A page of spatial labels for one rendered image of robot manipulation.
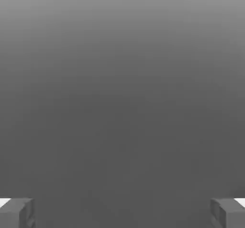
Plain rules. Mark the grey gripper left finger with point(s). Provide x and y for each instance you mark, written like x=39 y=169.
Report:
x=15 y=214

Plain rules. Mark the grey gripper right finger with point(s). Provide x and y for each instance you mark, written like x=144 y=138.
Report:
x=229 y=214

